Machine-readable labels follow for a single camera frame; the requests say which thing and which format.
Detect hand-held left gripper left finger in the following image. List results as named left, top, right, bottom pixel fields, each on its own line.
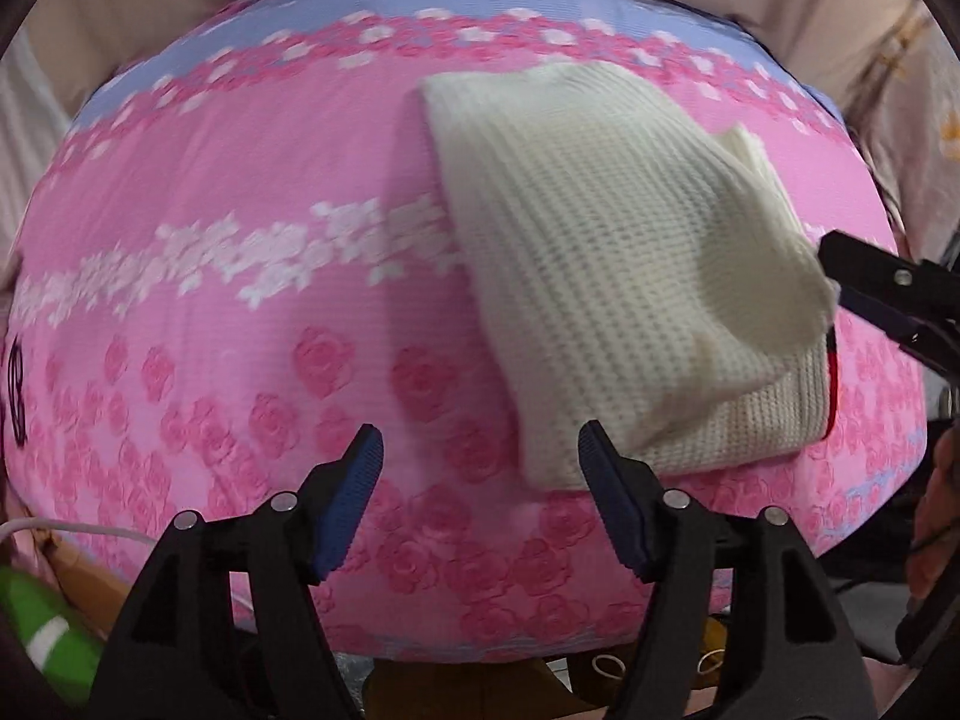
left=88, top=424, right=385, bottom=720

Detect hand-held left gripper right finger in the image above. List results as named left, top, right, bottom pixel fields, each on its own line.
left=577, top=420, right=878, bottom=720

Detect dark-framed eyeglasses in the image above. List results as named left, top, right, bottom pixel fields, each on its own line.
left=4, top=345, right=31, bottom=440

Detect white red navy knit sweater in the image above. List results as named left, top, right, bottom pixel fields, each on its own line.
left=416, top=60, right=845, bottom=492

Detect beige backdrop sheet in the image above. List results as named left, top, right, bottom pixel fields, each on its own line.
left=22, top=0, right=960, bottom=263

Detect pink floral bed sheet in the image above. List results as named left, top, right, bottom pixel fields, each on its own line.
left=0, top=0, right=931, bottom=665

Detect white pleated curtain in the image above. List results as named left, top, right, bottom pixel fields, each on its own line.
left=0, top=15, right=76, bottom=271

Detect brown cardboard box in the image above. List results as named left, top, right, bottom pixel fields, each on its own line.
left=45, top=532, right=151, bottom=623

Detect white cable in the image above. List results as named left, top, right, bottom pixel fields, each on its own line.
left=0, top=517, right=155, bottom=548

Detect green plastic object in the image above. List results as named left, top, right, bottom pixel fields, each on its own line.
left=0, top=566, right=106, bottom=691

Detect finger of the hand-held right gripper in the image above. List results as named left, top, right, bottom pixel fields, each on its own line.
left=819, top=231, right=960, bottom=316
left=838, top=285, right=960, bottom=374

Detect person's right hand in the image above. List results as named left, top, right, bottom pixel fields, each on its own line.
left=904, top=435, right=960, bottom=602

